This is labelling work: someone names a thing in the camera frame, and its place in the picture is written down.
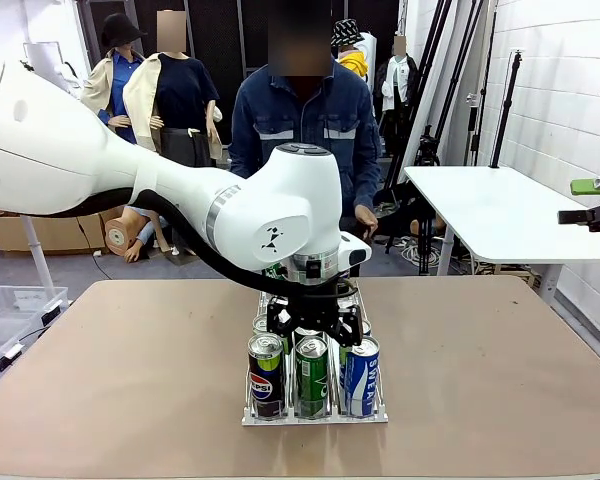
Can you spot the mannequin with white shirt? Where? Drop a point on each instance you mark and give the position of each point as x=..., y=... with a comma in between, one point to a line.
x=395, y=75

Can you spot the white can dispenser rack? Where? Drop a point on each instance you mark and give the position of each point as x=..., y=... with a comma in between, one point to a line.
x=330, y=420

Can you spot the black leaning stand pole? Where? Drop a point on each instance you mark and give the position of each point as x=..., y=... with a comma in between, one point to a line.
x=485, y=85
x=460, y=65
x=430, y=65

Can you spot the wooden pallet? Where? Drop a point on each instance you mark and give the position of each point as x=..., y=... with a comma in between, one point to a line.
x=510, y=274

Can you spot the person in denim jacket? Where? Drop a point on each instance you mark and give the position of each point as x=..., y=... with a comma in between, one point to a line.
x=305, y=110

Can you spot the person's right forearm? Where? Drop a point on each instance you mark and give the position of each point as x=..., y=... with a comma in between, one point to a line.
x=240, y=162

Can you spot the person's left hand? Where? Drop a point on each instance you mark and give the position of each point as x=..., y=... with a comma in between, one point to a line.
x=367, y=220

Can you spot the white folding table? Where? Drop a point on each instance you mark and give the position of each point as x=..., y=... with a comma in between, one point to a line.
x=480, y=215

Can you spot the brown cardboard box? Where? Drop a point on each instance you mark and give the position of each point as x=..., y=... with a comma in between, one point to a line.
x=30, y=232

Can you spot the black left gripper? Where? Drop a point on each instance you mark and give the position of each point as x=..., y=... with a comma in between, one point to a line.
x=312, y=307

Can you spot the blue Pocari Sweat can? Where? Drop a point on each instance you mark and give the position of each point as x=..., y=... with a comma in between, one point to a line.
x=342, y=367
x=362, y=380

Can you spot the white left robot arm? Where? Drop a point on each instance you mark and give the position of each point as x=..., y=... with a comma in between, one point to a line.
x=80, y=150

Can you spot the mannequin with beige coat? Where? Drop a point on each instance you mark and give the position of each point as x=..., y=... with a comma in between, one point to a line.
x=97, y=90

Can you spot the black upright light stand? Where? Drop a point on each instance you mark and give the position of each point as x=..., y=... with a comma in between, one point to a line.
x=505, y=115

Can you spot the mannequin with navy tee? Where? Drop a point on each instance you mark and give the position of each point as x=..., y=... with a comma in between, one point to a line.
x=185, y=90

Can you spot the small black tripod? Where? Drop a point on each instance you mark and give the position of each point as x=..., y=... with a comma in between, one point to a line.
x=426, y=150

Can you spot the person's left forearm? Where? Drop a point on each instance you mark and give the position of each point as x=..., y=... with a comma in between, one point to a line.
x=367, y=185

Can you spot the tan mannequin torso lying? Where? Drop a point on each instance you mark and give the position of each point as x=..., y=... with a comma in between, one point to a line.
x=120, y=232

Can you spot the mannequin with yellow hoodie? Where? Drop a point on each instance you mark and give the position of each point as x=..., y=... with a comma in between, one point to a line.
x=355, y=62

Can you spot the patterned bucket hat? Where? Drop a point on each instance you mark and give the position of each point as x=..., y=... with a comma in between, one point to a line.
x=347, y=31

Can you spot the black brimmed hat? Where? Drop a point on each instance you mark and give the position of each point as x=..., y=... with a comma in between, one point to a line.
x=120, y=30

